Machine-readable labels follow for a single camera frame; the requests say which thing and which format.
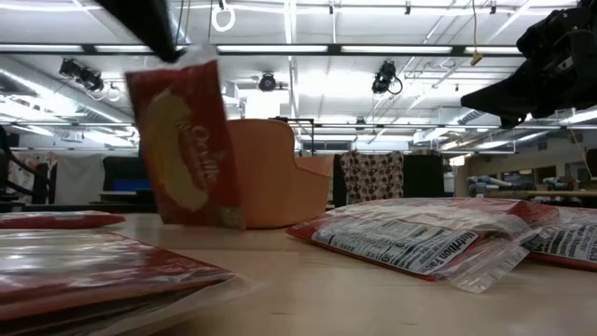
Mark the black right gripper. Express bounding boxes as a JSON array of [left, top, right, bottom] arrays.
[[460, 0, 597, 130]]

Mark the red popcorn bag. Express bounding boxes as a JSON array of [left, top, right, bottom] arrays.
[[0, 228, 246, 336], [0, 210, 127, 231], [124, 59, 247, 231]]

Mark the red packet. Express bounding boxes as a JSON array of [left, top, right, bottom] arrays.
[[285, 197, 560, 296], [524, 204, 597, 273]]

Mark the wooden shelf unit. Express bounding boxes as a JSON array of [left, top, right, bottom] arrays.
[[453, 151, 597, 209]]

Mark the black cabinet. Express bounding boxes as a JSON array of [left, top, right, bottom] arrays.
[[402, 153, 445, 199]]

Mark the black monitor with blue screen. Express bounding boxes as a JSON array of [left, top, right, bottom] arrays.
[[103, 155, 155, 193]]

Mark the white hanging cloth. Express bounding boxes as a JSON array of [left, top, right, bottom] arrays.
[[54, 153, 106, 205]]

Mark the brown dotted patterned cloth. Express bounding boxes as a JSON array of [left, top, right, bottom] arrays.
[[339, 149, 405, 205]]

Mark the orange plastic basket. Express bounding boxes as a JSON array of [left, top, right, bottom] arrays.
[[227, 118, 335, 230]]

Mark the black office chair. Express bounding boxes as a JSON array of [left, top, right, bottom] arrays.
[[0, 124, 56, 205]]

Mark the white hanging ring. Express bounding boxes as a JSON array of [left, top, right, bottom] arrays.
[[210, 1, 237, 34]]

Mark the yellow hanging cord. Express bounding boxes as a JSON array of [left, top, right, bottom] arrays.
[[469, 0, 484, 67]]

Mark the black ceiling camera cluster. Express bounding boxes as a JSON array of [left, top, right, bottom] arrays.
[[58, 57, 105, 93]]

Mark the round black ceiling camera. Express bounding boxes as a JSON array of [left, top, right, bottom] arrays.
[[257, 71, 278, 93]]

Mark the black ceiling camera with cable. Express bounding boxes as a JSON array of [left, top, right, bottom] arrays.
[[370, 60, 404, 96]]

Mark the long ceiling light rail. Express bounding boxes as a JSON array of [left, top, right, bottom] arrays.
[[0, 42, 524, 58]]

